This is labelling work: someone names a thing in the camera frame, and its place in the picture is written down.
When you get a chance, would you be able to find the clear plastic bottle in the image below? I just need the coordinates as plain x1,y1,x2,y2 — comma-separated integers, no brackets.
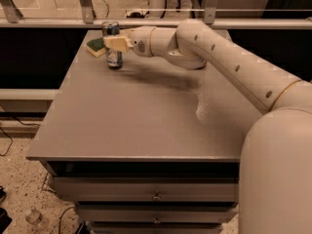
25,209,45,230

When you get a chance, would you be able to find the top drawer with knob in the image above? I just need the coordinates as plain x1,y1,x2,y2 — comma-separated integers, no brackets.
54,177,238,203

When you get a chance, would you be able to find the blue silver redbull can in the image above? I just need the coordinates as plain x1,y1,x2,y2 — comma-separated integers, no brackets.
102,21,123,69

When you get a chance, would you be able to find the drawer with knob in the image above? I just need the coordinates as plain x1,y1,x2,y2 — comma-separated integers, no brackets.
76,203,237,224
54,177,238,203

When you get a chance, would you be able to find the metal railing bar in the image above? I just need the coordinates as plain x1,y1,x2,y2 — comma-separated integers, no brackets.
0,18,312,30

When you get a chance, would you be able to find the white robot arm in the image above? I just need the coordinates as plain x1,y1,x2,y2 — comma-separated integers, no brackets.
104,19,312,234

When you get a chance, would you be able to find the grey drawer cabinet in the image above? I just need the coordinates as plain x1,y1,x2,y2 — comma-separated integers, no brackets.
25,29,264,234

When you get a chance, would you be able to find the green yellow sponge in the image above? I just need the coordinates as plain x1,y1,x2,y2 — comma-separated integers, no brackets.
87,38,105,58

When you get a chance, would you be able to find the black floor cable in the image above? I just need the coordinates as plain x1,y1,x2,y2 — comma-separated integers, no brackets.
58,206,76,234

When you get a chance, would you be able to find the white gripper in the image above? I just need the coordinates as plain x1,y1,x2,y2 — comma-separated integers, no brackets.
103,26,155,58

